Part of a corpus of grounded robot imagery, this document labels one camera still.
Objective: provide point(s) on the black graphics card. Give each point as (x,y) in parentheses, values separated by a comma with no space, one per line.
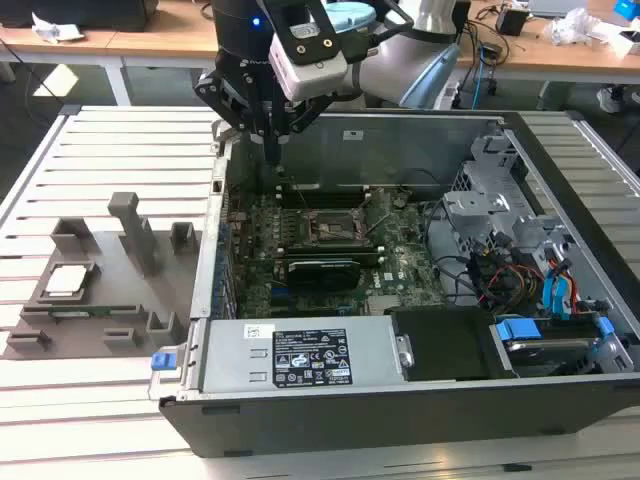
(325,275)

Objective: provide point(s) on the coin cell battery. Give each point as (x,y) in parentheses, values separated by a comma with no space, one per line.
(399,202)

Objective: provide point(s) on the thin locking lever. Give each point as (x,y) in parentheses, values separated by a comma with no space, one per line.
(300,196)

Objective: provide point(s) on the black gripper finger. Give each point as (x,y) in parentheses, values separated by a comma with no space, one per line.
(225,100)
(302,115)

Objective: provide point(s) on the silver CPU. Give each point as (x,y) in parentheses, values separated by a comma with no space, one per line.
(67,280)

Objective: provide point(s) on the CPU socket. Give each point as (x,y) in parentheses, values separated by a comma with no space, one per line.
(332,227)

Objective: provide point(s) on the wooden desk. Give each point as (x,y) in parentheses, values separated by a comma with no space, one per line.
(150,42)
(550,55)

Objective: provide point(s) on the hard disk in blue carrier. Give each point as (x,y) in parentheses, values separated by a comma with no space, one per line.
(520,330)

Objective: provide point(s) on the small blue box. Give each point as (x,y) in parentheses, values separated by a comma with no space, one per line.
(624,8)

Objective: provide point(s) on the white sneaker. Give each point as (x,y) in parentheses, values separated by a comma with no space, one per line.
(607,100)

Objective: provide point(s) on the black bag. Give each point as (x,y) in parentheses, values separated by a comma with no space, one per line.
(100,12)

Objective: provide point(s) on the white flat box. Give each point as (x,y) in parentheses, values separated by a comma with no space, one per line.
(625,42)

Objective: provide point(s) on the grey laptop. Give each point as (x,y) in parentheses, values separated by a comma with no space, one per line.
(555,6)

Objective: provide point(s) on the blue case latch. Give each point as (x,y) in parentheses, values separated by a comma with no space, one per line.
(162,362)

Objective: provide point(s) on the crumpled clear plastic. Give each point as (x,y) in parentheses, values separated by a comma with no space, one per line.
(575,25)

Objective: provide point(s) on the small black box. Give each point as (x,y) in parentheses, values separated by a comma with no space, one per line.
(510,22)

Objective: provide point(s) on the black plastic bay cover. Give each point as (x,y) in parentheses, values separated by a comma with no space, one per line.
(445,345)

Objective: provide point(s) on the white power strip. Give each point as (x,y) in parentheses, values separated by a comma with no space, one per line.
(450,95)

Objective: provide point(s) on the silver chipset heatsink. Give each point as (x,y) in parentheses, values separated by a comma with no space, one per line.
(384,305)

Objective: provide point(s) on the grey power supply unit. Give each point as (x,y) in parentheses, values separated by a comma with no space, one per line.
(230,360)

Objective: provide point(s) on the metal drive cage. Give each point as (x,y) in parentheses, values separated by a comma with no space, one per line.
(475,210)

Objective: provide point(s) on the grey parts rack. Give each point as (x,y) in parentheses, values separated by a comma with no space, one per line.
(115,300)

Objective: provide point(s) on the crumpled white paper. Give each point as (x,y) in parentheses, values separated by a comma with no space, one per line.
(55,30)

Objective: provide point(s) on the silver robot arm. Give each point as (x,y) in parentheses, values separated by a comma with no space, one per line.
(385,70)

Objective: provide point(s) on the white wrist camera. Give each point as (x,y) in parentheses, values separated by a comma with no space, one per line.
(310,82)

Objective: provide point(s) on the black PC case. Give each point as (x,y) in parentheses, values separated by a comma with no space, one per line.
(400,420)

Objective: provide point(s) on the green motherboard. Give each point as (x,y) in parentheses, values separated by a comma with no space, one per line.
(410,240)

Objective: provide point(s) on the blue expansion slot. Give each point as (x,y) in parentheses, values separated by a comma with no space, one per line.
(280,291)

